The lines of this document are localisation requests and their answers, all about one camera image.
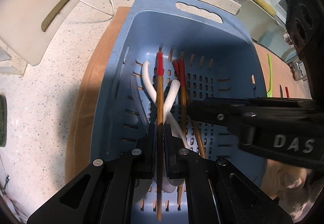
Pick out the red wooden chopstick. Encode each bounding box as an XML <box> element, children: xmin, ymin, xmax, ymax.
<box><xmin>173</xmin><ymin>58</ymin><xmax>207</xmax><ymax>159</ymax></box>

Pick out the white ceramic spoon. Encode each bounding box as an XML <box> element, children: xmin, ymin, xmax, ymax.
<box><xmin>132</xmin><ymin>59</ymin><xmax>190</xmax><ymax>202</ymax></box>
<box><xmin>162</xmin><ymin>79</ymin><xmax>188</xmax><ymax>193</ymax></box>

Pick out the green plastic spoon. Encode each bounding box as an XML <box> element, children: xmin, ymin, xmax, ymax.
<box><xmin>267</xmin><ymin>54</ymin><xmax>273</xmax><ymax>97</ymax></box>

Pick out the blue plastic drain basket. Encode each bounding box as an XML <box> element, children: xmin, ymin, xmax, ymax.
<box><xmin>91</xmin><ymin>0</ymin><xmax>277</xmax><ymax>223</ymax></box>

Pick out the right white knit glove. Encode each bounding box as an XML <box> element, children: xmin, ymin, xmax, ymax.
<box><xmin>261</xmin><ymin>159</ymin><xmax>323</xmax><ymax>223</ymax></box>

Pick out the yellow sponge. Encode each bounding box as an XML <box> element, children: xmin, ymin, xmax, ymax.
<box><xmin>253</xmin><ymin>0</ymin><xmax>276</xmax><ymax>16</ymax></box>

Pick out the white cutting board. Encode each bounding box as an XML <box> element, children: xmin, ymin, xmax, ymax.
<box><xmin>1</xmin><ymin>0</ymin><xmax>77</xmax><ymax>66</ymax></box>

